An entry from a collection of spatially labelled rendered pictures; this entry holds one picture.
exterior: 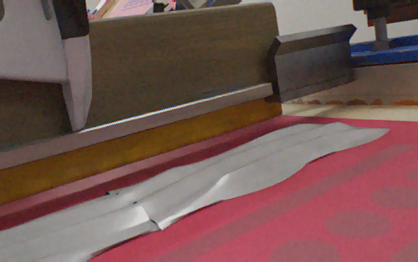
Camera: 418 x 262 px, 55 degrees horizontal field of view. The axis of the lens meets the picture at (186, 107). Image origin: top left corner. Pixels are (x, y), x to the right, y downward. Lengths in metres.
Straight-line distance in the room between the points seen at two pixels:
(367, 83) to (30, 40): 0.28
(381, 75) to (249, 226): 0.24
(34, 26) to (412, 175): 0.20
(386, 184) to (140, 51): 0.16
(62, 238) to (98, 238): 0.01
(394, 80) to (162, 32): 0.20
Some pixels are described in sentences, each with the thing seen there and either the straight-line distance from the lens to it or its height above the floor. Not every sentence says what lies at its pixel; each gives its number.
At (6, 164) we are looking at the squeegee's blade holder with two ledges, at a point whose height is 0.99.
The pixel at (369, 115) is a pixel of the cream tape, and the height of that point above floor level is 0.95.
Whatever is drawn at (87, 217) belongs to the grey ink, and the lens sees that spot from 0.20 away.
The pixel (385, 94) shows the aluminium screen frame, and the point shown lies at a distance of 0.38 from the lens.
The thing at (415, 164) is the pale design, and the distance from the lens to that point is 0.23.
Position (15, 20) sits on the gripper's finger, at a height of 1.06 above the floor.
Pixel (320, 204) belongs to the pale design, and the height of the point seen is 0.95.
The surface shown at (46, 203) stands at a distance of 0.26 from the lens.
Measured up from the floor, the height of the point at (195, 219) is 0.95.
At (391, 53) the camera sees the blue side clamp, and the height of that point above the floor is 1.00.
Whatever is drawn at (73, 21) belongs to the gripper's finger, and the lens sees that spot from 0.23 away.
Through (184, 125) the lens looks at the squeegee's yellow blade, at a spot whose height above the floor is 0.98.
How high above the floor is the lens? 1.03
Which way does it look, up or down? 7 degrees down
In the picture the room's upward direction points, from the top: 10 degrees counter-clockwise
